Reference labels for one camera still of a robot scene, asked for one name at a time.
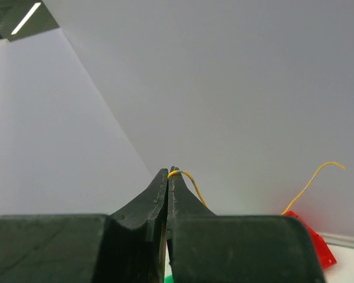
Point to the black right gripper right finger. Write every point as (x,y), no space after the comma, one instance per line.
(205,247)

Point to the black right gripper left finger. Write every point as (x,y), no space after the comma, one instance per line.
(126,246)

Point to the green plastic bin near red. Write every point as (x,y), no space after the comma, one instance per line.
(169,279)

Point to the ceiling light strip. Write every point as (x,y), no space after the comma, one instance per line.
(26,18)

